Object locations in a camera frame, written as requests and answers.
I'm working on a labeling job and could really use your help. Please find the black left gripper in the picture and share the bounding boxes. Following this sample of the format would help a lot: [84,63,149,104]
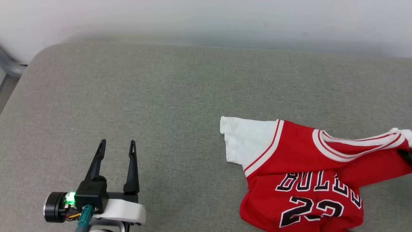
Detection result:
[44,139,140,223]

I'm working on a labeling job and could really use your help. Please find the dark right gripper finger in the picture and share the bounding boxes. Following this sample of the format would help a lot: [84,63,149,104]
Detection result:
[398,149,412,166]

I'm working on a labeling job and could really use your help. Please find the red and white basketball jersey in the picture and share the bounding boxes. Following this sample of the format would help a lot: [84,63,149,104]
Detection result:
[220,116,412,232]

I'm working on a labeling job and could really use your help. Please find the teal left cable connector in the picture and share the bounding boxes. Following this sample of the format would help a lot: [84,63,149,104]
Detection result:
[75,206,94,232]

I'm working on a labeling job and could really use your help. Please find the grey metal frame tube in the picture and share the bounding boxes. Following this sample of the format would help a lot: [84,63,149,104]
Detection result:
[0,47,28,95]

